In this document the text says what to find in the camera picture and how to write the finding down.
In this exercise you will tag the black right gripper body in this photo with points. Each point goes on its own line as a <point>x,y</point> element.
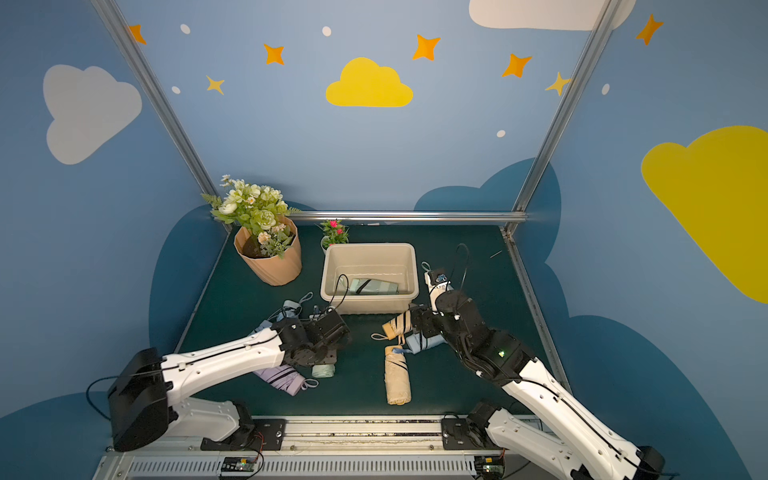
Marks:
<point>429,321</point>

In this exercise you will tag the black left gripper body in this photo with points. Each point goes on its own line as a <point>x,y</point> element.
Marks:
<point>332,329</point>

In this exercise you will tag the tan umbrella with black strap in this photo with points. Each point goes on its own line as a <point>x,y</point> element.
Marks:
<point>397,328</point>

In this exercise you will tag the blue-grey umbrella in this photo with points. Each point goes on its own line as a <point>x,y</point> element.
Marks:
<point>418,342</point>

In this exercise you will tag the mint umbrella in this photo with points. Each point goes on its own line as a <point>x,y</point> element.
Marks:
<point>323,371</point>
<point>371,286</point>

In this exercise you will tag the sky blue umbrella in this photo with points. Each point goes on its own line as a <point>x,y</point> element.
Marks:
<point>290,309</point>

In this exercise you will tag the lilac umbrella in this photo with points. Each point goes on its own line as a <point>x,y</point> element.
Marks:
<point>287,379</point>

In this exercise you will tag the beige umbrella front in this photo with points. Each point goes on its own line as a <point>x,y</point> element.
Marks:
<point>396,377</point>

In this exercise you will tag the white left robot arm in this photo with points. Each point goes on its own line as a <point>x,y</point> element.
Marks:
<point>155,396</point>

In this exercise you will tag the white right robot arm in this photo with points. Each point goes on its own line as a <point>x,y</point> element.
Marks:
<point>577,445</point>

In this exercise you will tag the beige plastic storage box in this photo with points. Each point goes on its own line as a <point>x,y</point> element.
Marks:
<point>395,262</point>

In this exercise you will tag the tan pot with white flowers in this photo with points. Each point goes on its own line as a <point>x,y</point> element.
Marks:
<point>267,239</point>

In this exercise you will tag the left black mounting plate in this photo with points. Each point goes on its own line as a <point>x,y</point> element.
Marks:
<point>258,435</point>

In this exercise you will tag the black mounting plate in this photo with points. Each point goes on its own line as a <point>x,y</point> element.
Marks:
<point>467,433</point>
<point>258,435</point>

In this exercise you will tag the small pink flower pot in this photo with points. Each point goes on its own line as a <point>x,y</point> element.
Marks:
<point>334,233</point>

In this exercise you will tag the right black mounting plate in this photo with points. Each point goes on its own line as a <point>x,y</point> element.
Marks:
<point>467,433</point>

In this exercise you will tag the left green circuit board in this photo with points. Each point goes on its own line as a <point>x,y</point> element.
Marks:
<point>240,467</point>

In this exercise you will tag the green circuit board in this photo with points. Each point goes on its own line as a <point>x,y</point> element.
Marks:
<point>488,468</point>
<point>240,467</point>

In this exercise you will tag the right green circuit board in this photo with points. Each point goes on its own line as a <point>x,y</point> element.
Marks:
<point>488,468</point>

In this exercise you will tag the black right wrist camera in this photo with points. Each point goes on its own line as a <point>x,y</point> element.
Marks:
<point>437,281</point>

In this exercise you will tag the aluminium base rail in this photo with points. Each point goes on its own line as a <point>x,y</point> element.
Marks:
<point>326,447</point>

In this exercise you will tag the aluminium frame back bar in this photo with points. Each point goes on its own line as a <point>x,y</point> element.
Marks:
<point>366,217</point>

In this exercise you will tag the aluminium frame left post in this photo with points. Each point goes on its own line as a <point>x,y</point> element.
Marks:
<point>118,28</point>

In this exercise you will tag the aluminium frame post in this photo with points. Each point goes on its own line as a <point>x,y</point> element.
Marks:
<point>584,68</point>
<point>118,28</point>

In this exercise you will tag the aluminium frame right post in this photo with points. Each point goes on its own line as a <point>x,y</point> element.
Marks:
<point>584,68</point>

